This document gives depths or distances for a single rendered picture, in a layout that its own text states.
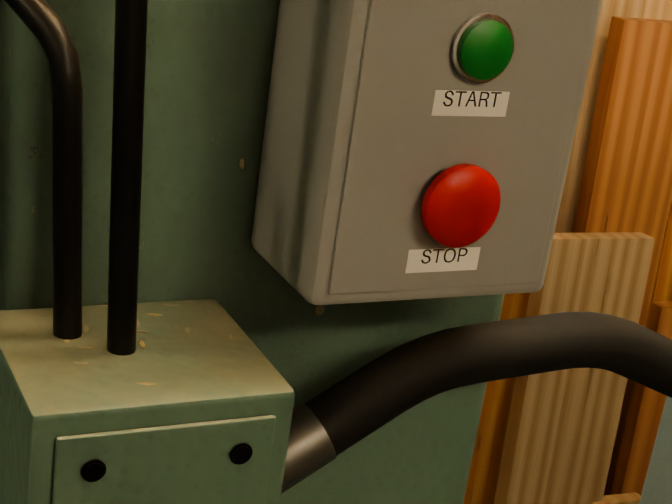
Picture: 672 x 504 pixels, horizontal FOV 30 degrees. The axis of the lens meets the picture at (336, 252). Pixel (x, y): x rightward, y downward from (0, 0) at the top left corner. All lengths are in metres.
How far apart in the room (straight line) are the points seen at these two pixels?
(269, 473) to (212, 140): 0.12
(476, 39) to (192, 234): 0.13
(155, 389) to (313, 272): 0.07
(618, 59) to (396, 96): 1.58
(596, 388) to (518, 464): 0.17
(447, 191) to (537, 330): 0.11
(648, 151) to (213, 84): 1.64
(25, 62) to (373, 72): 0.12
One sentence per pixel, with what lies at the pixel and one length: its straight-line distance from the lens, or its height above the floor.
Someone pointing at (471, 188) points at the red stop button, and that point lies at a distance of 0.43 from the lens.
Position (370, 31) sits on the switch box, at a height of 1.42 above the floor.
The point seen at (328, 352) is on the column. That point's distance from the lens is 0.52.
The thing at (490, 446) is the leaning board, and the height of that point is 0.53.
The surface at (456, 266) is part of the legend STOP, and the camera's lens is 0.46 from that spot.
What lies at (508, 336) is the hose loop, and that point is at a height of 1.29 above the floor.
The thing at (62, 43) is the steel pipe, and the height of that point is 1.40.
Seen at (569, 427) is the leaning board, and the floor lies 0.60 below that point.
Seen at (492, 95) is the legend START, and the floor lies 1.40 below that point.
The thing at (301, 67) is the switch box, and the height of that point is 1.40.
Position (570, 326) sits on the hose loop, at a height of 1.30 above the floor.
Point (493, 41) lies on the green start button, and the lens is 0.43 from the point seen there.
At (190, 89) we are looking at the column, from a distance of 0.46.
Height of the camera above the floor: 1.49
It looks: 20 degrees down
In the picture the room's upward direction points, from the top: 8 degrees clockwise
